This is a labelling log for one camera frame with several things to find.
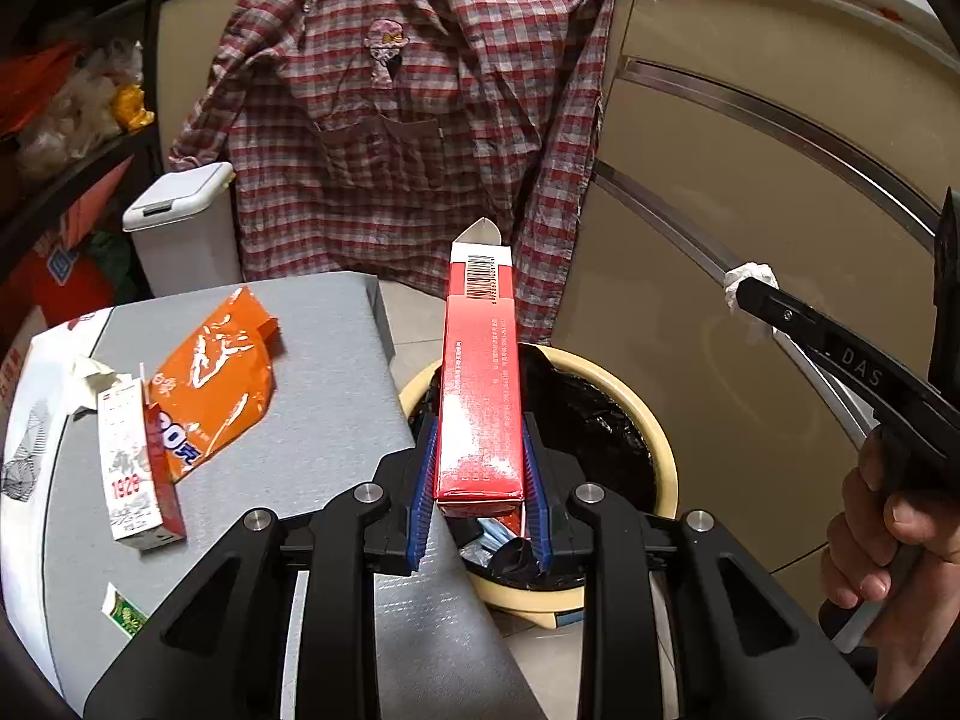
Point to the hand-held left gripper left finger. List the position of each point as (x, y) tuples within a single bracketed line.
[(424, 495)]

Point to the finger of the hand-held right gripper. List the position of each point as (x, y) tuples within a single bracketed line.
[(946, 292), (817, 337)]

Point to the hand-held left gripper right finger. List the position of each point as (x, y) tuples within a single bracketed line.
[(536, 495)]

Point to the white tissue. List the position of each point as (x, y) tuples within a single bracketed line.
[(750, 271)]

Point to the beige round trash bin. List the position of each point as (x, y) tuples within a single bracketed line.
[(517, 600)]

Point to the long red carton box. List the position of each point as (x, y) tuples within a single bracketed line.
[(480, 390)]

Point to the person's right hand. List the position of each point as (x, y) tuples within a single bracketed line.
[(855, 532)]

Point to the black bin liner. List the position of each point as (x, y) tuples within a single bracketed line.
[(600, 450)]

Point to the orange snack packet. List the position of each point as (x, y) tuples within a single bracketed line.
[(217, 375)]

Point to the small red white carton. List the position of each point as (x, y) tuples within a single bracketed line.
[(131, 480)]

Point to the green white wrapper scrap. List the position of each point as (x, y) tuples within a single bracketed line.
[(124, 611)]

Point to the red plaid shirt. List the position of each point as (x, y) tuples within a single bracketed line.
[(420, 165)]

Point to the white lidded bin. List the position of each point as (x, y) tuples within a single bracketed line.
[(180, 240)]

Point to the torn white paper scrap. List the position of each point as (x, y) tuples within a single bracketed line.
[(90, 375)]

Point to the orange sack blue label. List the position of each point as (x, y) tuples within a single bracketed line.
[(82, 296)]

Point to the white printed cardboard box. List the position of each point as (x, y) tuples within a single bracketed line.
[(30, 540)]

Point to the pink cardboard box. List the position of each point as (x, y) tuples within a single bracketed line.
[(90, 210)]

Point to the yellow foil packet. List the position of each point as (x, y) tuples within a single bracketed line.
[(131, 105)]

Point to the white plastic food bags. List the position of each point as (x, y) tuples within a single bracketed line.
[(75, 112)]

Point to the black shelf rack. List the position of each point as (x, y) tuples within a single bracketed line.
[(152, 37)]

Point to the orange shopping bag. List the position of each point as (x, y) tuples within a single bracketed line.
[(30, 90)]

